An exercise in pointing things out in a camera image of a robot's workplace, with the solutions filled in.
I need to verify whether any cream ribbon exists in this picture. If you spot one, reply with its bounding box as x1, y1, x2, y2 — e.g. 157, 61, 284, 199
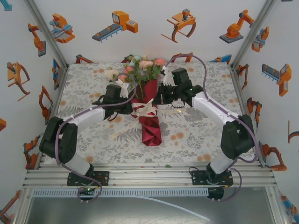
109, 98, 183, 141

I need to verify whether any fake white rose stem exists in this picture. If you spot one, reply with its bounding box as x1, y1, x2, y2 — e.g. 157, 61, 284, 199
104, 68, 120, 83

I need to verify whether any fake pink rose stem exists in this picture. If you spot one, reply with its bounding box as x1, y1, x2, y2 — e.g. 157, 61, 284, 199
146, 57, 166, 85

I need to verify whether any dark red wrapping paper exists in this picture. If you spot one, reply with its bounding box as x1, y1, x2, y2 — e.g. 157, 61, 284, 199
130, 79, 163, 147

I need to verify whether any fake peach rose stem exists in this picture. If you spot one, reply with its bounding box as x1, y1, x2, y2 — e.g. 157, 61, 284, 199
137, 59, 156, 99

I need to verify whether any fake coral rose stem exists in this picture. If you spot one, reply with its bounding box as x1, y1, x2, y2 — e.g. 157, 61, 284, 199
123, 66, 138, 94

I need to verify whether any floral print tablecloth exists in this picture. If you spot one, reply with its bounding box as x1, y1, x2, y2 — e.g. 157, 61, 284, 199
43, 62, 256, 164

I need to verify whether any black controller board green light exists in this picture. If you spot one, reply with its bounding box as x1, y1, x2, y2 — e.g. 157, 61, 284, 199
78, 186, 97, 199

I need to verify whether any white plastic tube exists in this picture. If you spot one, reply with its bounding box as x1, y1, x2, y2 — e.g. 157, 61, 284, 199
137, 196, 210, 221

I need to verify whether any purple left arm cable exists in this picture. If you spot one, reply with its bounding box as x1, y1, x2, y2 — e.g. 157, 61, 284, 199
56, 72, 136, 203

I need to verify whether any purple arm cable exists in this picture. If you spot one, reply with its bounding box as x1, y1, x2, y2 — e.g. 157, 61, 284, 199
56, 72, 136, 203
164, 53, 260, 203

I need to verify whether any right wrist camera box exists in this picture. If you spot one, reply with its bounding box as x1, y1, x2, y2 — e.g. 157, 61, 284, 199
162, 66, 175, 86

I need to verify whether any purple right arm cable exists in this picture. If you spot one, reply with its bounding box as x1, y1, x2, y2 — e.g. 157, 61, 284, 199
164, 53, 260, 203

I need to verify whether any aluminium side rail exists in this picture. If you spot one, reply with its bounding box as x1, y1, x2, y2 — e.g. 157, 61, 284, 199
32, 64, 70, 170
229, 64, 266, 168

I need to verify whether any aluminium table rail frame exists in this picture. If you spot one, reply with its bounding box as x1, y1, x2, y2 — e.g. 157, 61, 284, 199
22, 163, 278, 189

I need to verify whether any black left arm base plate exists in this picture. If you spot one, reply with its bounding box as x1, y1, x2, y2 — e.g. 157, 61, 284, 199
67, 171, 110, 187

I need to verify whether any white slotted cable duct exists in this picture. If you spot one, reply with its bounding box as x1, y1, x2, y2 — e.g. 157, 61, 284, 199
31, 189, 209, 198

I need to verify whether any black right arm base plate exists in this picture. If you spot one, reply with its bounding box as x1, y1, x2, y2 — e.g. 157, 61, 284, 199
191, 169, 234, 187

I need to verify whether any aluminium frame post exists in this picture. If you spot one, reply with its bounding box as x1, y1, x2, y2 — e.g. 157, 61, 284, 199
230, 0, 278, 68
23, 0, 70, 68

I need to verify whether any black cable clamp block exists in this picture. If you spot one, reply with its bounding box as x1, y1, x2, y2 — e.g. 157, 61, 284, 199
206, 188, 225, 202

